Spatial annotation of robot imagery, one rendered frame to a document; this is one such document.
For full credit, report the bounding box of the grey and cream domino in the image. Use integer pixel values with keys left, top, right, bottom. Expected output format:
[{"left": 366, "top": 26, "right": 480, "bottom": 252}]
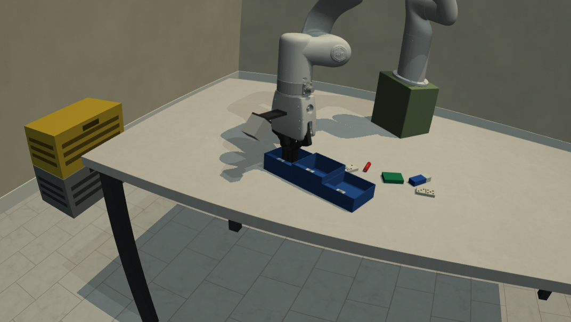
[{"left": 416, "top": 187, "right": 435, "bottom": 198}]

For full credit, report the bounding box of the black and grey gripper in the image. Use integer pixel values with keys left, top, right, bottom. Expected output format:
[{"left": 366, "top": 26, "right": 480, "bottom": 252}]
[{"left": 271, "top": 90, "right": 316, "bottom": 163}]

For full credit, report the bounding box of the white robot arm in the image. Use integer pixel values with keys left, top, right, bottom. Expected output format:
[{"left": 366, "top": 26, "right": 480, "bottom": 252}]
[{"left": 241, "top": 0, "right": 458, "bottom": 141}]

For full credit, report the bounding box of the white domino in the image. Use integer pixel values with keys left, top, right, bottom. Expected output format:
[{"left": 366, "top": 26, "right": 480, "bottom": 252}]
[{"left": 345, "top": 164, "right": 358, "bottom": 173}]

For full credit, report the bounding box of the blue rack of bins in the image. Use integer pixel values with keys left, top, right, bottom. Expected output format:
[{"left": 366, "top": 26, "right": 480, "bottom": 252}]
[{"left": 264, "top": 147, "right": 376, "bottom": 213}]

